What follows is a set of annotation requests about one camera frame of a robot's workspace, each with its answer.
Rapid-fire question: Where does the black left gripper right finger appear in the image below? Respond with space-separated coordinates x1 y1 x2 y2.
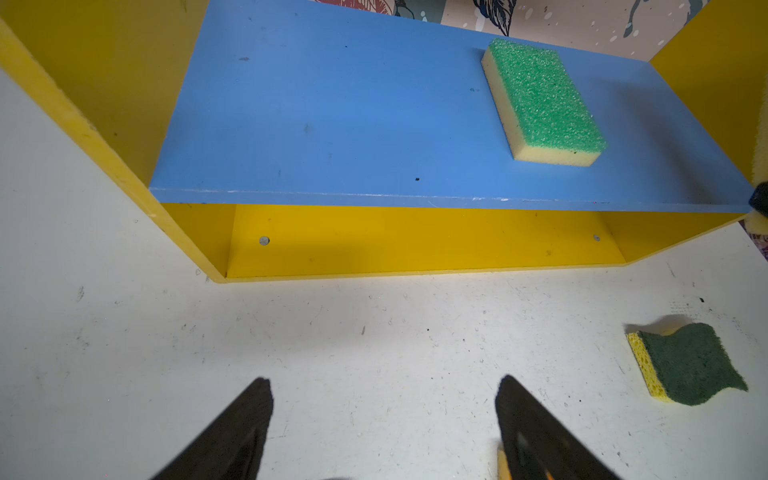
495 375 617 480

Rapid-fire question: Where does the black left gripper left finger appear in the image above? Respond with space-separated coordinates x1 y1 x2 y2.
154 378 274 480

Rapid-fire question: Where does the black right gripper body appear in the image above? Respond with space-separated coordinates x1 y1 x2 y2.
749 181 768 218

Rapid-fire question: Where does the yellow shelf unit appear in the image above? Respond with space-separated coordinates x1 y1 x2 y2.
1 1 767 283

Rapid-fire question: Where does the orange sponge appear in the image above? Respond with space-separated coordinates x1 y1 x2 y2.
497 449 511 480

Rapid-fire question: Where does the dark green wavy sponge left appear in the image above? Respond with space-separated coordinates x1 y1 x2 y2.
626 323 749 406

